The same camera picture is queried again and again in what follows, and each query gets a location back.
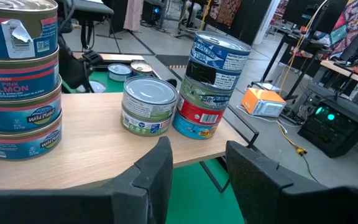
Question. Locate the green Bumble Bee tuna can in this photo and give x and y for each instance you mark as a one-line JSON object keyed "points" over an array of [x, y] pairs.
{"points": [[98, 86]]}

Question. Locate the wooden workbench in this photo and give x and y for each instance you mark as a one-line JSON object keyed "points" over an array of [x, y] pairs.
{"points": [[337, 67]]}

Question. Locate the red white blue tuna can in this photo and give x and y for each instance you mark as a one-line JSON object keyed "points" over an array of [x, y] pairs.
{"points": [[11, 118], [17, 146]]}

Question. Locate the hazard striped floor mat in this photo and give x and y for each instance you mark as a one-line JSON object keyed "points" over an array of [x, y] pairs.
{"points": [[176, 60]]}

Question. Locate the red barcode tuna can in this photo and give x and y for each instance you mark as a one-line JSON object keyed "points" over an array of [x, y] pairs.
{"points": [[194, 113]]}

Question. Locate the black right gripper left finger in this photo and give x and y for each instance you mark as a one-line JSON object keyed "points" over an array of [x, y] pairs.
{"points": [[120, 199]]}

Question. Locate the black green-lit computer case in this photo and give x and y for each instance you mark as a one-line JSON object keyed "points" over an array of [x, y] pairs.
{"points": [[331, 127]]}

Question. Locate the white pillar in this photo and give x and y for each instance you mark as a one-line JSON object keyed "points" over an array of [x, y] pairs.
{"points": [[267, 18]]}

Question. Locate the black frame wooden shelf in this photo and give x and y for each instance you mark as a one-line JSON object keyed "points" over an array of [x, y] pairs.
{"points": [[98, 140]]}

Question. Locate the black leg desk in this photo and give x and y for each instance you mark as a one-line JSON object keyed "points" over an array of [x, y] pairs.
{"points": [[287, 43]]}

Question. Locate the pink hanging cloth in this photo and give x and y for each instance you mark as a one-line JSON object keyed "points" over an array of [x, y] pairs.
{"points": [[133, 14]]}

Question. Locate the orange white box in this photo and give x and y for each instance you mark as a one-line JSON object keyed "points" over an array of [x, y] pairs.
{"points": [[259, 99]]}

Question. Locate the light wooden board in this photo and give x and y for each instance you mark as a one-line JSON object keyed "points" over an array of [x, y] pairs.
{"points": [[113, 57]]}

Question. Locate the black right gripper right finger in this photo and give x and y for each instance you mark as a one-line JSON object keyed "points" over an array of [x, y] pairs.
{"points": [[266, 199]]}

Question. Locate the teal barcode tuna can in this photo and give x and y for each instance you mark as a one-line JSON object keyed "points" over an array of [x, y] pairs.
{"points": [[188, 127]]}

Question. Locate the black computer monitor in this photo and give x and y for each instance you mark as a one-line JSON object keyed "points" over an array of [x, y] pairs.
{"points": [[303, 9]]}

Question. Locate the blue barcode tuna can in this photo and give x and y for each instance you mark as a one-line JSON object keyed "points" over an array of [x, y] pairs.
{"points": [[225, 81], [119, 72]]}

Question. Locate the patterned wall tapestry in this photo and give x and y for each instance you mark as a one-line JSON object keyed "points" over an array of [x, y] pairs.
{"points": [[225, 11]]}

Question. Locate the colourful patchwork quilt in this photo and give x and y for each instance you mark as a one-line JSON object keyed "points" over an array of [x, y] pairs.
{"points": [[353, 21]]}

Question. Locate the white green label tuna can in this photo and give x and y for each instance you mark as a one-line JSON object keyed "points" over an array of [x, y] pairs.
{"points": [[141, 126], [149, 93]]}

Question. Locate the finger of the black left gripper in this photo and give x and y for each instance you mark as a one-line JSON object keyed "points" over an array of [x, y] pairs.
{"points": [[92, 59]]}

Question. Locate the blue Albacore tuna can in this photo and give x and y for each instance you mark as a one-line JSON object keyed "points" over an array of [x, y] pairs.
{"points": [[210, 54]]}

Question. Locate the black partition panel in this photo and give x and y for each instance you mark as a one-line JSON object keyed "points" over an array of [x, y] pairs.
{"points": [[250, 18]]}

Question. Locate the green Circle Hook tuna can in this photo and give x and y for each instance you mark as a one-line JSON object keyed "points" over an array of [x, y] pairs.
{"points": [[197, 93]]}

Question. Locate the gold rimmed tuna can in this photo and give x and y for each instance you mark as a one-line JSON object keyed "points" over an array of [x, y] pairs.
{"points": [[141, 68]]}

